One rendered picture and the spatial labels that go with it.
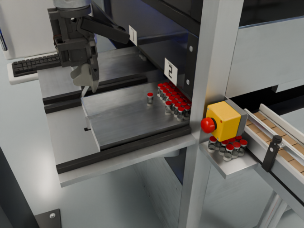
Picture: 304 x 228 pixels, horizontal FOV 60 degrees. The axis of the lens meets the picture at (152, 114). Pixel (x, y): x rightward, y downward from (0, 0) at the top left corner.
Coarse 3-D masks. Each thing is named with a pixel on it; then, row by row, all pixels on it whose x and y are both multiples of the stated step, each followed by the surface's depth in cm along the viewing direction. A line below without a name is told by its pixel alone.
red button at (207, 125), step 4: (204, 120) 65; (208, 120) 65; (212, 120) 65; (200, 124) 68; (204, 124) 65; (208, 124) 65; (212, 124) 65; (204, 128) 66; (208, 128) 65; (212, 128) 65; (204, 132) 67; (208, 132) 65
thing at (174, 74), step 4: (168, 64) 84; (172, 64) 81; (168, 68) 85; (172, 68) 82; (176, 68) 79; (164, 72) 88; (168, 72) 85; (172, 72) 83; (176, 72) 80; (168, 76) 86; (172, 76) 83; (176, 76) 81; (172, 80) 84; (176, 80) 81
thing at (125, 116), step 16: (160, 80) 100; (96, 96) 93; (112, 96) 95; (128, 96) 97; (144, 96) 97; (96, 112) 90; (112, 112) 90; (128, 112) 90; (144, 112) 90; (160, 112) 90; (96, 128) 83; (112, 128) 83; (128, 128) 83; (144, 128) 83; (160, 128) 78; (176, 128) 80; (112, 144) 73
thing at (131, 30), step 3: (129, 27) 110; (129, 30) 111; (132, 30) 108; (129, 33) 112; (132, 33) 109; (135, 33) 105; (132, 36) 109; (135, 36) 106; (132, 39) 110; (135, 39) 107; (135, 42) 108
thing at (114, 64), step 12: (120, 48) 124; (132, 48) 126; (108, 60) 121; (120, 60) 121; (132, 60) 121; (108, 72) 112; (120, 72) 112; (132, 72) 112; (144, 72) 106; (156, 72) 108
